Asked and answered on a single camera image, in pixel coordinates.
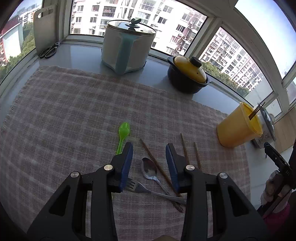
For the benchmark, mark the green plastic spoon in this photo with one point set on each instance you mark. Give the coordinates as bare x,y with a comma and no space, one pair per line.
123,131

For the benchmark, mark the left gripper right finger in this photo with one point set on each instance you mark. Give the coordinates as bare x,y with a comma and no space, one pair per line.
216,208

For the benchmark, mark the black kitchen scissors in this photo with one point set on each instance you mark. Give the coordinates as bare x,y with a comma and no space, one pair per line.
49,52

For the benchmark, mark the metal spoon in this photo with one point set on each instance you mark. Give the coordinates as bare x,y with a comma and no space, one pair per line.
149,171

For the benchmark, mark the black pot yellow lid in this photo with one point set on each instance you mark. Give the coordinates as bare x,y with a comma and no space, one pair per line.
186,74

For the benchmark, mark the pink plaid cloth mat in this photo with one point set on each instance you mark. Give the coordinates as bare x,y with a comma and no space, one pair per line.
66,120

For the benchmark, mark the metal fork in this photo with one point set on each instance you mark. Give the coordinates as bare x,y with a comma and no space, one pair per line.
137,187

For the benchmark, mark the gloved right hand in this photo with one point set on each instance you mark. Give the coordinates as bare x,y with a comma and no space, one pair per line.
272,185

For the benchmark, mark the white cutting board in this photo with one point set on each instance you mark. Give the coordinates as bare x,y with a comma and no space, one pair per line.
44,24

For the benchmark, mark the long wooden chopstick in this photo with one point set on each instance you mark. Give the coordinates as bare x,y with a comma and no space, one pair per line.
159,167

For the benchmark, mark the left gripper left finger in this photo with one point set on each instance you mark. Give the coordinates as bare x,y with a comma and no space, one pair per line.
81,208

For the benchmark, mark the white floral rice cooker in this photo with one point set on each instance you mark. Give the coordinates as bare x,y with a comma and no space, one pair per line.
267,122

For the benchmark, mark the yellow plastic utensil cup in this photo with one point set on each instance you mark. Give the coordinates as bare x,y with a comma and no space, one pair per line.
237,128

